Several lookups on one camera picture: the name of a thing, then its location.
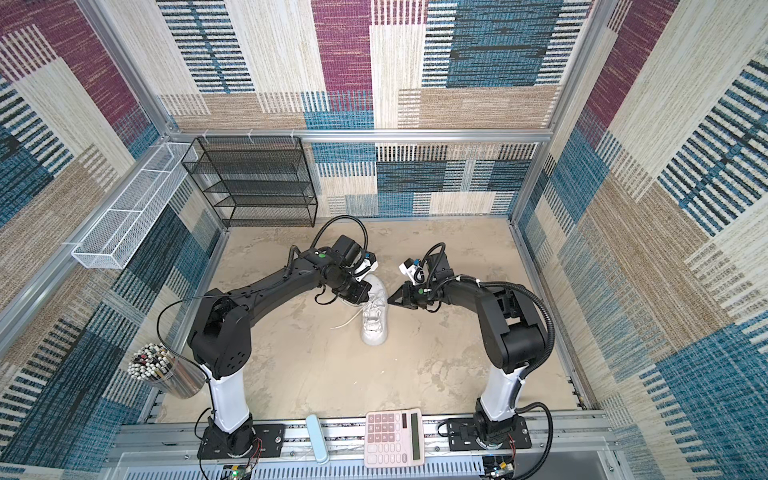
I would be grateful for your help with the light blue case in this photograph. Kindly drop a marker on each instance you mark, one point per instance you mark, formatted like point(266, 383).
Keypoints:
point(317, 439)

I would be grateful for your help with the white shoelace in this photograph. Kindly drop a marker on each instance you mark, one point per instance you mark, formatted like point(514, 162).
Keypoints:
point(354, 318)

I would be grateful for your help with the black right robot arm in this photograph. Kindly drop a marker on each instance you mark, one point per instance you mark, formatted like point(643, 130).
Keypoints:
point(517, 336)

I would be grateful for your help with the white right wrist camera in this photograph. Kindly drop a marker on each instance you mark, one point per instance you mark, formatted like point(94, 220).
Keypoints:
point(413, 270)

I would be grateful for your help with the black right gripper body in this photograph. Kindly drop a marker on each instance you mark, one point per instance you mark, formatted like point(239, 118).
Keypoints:
point(421, 294)

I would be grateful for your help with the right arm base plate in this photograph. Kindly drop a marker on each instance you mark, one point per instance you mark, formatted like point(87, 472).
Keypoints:
point(463, 434)

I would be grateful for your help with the pink calculator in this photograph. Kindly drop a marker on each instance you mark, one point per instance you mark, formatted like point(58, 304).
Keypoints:
point(394, 439)

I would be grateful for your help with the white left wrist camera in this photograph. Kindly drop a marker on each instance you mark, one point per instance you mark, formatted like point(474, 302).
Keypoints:
point(368, 265)

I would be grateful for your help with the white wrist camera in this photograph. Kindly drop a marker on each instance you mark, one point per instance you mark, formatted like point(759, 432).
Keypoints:
point(413, 270)
point(368, 265)

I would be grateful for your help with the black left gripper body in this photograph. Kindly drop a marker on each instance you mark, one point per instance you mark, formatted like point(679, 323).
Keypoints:
point(350, 289)

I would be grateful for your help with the cup of coloured pencils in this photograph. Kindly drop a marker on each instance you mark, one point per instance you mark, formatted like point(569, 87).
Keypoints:
point(163, 369)

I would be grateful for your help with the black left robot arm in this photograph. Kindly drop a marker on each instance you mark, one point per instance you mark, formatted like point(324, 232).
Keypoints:
point(220, 337)

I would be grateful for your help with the black wire mesh shelf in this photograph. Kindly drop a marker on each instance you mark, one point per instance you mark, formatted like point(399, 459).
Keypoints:
point(254, 181)

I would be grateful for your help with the white wire mesh basket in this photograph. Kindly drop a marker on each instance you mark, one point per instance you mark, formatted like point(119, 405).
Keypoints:
point(119, 232)

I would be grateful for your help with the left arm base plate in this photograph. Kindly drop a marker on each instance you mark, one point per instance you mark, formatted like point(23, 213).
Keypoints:
point(264, 441)

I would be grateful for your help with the white sneaker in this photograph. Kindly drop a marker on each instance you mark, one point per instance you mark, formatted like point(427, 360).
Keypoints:
point(377, 291)

